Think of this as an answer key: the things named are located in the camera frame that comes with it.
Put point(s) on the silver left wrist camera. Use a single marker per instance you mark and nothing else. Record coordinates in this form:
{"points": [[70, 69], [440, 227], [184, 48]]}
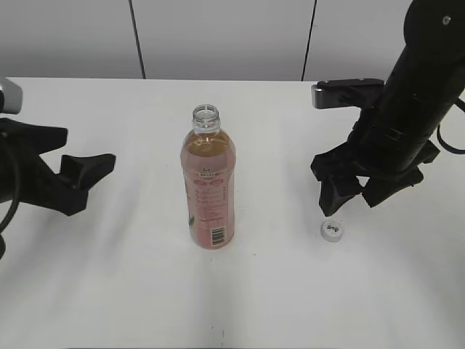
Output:
{"points": [[11, 97]]}

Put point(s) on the white bottle cap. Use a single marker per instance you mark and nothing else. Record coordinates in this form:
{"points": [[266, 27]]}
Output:
{"points": [[332, 231]]}

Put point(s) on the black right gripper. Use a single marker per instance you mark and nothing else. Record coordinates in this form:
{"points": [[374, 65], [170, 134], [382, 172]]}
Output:
{"points": [[342, 177]]}

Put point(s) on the pink label tea bottle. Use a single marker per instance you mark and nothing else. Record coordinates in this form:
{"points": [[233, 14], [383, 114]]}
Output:
{"points": [[208, 159]]}

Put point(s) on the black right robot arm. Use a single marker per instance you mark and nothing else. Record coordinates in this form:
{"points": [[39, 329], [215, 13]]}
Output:
{"points": [[392, 137]]}

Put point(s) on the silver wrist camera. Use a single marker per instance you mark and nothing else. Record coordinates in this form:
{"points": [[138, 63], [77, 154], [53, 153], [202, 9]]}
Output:
{"points": [[11, 97], [360, 93]]}

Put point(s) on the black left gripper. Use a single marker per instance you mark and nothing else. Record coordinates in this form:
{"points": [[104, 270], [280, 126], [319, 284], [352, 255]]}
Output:
{"points": [[24, 171]]}

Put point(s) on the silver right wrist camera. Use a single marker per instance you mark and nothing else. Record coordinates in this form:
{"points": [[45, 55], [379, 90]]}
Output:
{"points": [[360, 93]]}

